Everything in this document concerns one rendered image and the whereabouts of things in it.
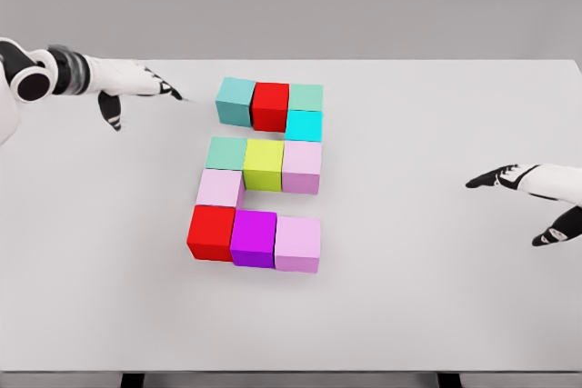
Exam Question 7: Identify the pale green cube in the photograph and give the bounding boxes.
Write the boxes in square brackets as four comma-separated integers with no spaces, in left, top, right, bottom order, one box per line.
[288,83,325,113]
[205,135,249,173]

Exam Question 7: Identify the cyan cube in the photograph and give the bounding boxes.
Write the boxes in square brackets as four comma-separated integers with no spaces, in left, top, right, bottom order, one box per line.
[285,109,324,144]

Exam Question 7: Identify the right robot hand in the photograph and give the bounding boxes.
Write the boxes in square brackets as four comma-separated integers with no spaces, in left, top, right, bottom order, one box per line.
[465,162,582,248]

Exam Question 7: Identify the yellow-green cube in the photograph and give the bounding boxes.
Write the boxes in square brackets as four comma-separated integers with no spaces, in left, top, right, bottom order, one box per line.
[242,138,286,194]

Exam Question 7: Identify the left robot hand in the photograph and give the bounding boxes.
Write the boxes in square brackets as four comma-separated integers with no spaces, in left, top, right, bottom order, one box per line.
[97,57,184,133]

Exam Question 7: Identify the magenta cube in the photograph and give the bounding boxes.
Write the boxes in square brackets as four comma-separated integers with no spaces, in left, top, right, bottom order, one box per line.
[229,208,278,270]

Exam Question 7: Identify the teal cube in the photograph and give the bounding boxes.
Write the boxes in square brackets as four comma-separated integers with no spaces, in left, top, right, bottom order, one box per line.
[215,76,256,127]

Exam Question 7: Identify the pale pink cube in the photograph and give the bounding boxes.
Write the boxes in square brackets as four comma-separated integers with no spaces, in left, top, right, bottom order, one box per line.
[281,140,323,195]
[196,168,247,210]
[274,215,322,275]

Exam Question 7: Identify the red cube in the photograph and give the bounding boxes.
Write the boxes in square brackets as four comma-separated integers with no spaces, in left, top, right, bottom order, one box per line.
[186,204,237,264]
[250,81,291,133]

